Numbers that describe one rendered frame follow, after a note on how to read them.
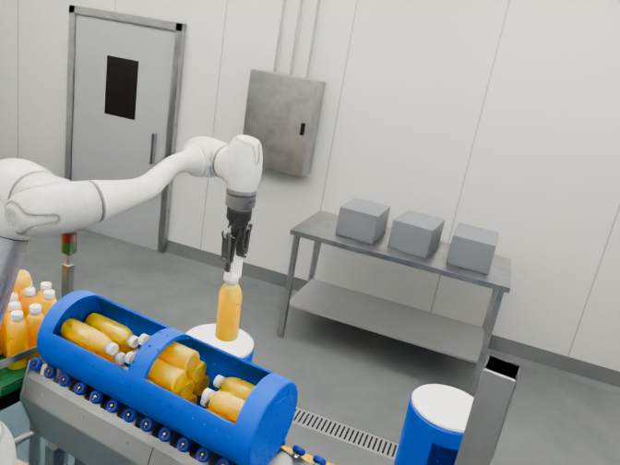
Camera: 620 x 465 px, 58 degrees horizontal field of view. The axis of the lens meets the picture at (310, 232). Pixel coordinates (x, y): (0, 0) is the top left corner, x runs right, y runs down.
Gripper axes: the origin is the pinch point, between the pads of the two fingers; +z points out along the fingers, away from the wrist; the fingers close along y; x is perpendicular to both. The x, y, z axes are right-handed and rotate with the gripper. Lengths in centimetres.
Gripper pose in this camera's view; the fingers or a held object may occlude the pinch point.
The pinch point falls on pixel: (232, 269)
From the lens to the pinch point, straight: 175.9
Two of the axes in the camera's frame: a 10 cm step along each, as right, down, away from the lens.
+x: -8.7, -2.7, 4.0
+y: 4.7, -2.3, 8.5
